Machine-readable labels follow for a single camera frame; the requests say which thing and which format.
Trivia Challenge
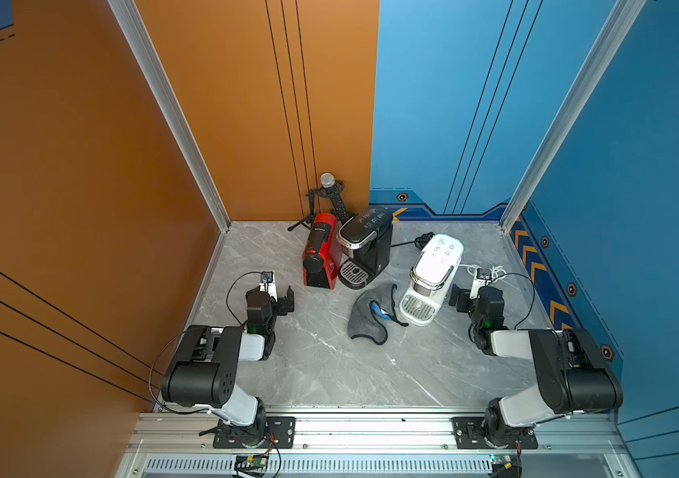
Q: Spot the white coffee machine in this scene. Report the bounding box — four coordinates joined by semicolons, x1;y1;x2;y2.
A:
396;234;464;327

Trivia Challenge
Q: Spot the right green circuit board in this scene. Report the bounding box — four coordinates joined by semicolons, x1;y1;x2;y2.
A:
488;456;523;478

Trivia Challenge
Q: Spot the green circuit board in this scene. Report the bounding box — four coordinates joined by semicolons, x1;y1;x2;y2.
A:
233;454;270;478
488;456;523;478

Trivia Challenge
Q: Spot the microphone on black tripod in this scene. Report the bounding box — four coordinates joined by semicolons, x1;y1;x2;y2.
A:
287;172;351;233

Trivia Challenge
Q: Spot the red coffee machine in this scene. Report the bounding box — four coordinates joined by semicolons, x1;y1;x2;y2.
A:
303;213;343;290

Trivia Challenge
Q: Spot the white power cable with plug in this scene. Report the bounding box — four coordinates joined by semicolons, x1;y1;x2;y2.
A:
464;262;508;283

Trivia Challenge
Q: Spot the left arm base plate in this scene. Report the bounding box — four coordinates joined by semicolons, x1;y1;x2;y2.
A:
211;415;297;450

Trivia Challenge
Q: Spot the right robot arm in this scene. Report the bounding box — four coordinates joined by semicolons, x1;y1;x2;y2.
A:
449;286;624;448

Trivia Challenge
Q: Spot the black power cable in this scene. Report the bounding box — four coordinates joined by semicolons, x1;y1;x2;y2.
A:
389;231;436;251

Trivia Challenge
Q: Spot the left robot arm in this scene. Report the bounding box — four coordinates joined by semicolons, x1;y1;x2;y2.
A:
158;287;295;448

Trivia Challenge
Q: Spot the left green circuit board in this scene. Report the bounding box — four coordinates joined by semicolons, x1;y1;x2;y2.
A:
233;454;270;478

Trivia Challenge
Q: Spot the black coffee machine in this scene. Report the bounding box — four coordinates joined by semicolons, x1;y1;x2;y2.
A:
337;205;393;290

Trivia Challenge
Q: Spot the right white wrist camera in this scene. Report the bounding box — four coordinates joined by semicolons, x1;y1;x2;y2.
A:
470;268;493;299

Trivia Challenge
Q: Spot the grey blue cleaning cloth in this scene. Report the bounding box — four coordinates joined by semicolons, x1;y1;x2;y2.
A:
347;283;409;346

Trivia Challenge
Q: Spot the aluminium mounting rail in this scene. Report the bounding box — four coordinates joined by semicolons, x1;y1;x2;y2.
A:
116;407;640;477

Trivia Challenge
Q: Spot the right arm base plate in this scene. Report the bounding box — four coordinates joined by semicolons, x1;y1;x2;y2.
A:
451;416;539;451

